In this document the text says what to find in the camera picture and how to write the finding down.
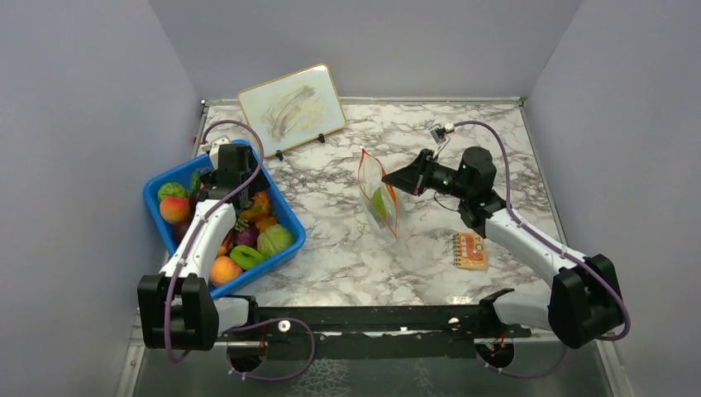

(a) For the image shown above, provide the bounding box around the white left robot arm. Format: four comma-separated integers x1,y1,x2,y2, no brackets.
137,144,269,352

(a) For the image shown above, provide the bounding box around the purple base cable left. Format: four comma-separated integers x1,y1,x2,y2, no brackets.
225,318,317,383

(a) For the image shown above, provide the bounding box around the clear orange-zip bag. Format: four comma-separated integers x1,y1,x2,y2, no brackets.
357,148,399,243

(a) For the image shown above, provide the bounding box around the purple toy cabbage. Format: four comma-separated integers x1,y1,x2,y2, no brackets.
234,225,260,248

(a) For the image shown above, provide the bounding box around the green toy starfruit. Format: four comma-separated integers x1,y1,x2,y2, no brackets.
229,245,265,271

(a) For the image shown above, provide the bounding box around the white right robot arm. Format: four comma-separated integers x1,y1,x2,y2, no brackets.
382,146,630,348

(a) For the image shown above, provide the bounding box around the toy pineapple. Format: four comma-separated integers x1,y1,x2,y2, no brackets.
234,191,278,232

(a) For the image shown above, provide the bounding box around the white drawing board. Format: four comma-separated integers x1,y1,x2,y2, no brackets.
236,64,347,157

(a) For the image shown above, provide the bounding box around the blue plastic basket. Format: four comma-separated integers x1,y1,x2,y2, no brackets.
143,140,306,299

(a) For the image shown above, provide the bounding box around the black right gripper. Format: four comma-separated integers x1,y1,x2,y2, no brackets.
383,149,471,201

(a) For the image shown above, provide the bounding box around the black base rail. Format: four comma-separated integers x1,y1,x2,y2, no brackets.
201,295,532,362

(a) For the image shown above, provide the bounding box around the small orange notebook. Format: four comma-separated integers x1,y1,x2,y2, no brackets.
453,232,489,271

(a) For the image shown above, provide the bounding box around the green toy pepper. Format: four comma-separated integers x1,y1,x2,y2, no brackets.
188,170,203,196

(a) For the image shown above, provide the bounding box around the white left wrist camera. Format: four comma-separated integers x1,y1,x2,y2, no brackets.
199,136,231,170

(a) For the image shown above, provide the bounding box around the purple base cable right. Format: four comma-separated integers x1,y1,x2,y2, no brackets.
474,328,570,380

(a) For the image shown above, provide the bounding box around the dark red toy fruit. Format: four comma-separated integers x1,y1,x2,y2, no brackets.
171,221,190,246

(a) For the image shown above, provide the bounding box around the orange toy peach front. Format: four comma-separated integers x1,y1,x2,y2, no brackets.
209,256,243,287

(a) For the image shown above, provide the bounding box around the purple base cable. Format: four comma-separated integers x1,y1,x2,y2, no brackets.
225,318,317,383
474,328,570,380

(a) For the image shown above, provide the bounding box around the small green toy cabbage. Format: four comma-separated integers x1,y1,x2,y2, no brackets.
157,183,188,203

